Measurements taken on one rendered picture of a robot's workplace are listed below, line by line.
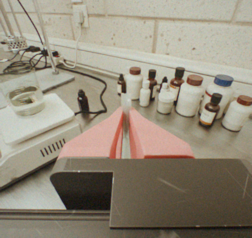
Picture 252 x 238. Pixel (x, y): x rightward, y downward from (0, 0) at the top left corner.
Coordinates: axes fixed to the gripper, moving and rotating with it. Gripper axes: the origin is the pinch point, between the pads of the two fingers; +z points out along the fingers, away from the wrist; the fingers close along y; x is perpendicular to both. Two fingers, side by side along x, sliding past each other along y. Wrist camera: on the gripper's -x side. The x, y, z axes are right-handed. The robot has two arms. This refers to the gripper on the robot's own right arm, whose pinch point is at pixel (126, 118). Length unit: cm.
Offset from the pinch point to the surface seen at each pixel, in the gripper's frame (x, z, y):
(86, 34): 3, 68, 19
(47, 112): 9.3, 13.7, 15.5
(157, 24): -3, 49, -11
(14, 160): 12.8, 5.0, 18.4
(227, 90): 9.1, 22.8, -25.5
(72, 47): 8, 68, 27
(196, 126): 18.1, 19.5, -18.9
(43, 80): 17, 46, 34
